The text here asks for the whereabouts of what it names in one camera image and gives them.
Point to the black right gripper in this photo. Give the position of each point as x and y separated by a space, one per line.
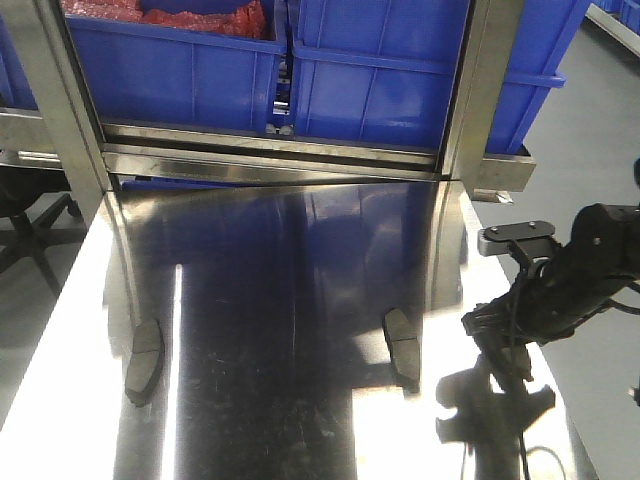
550 299

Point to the grey brake pad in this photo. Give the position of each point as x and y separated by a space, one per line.
520 362
403 344
145 364

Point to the blue plastic bin right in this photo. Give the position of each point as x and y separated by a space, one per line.
383 71

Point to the blue plastic bin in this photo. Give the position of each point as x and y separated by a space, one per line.
162 74
383 71

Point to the red mesh packing material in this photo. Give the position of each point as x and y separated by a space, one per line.
247 20

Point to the blue plastic bin left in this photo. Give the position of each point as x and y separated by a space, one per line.
162 74

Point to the black office chair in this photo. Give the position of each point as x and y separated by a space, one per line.
20 189

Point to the stainless steel rack frame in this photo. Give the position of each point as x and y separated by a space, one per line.
65 132

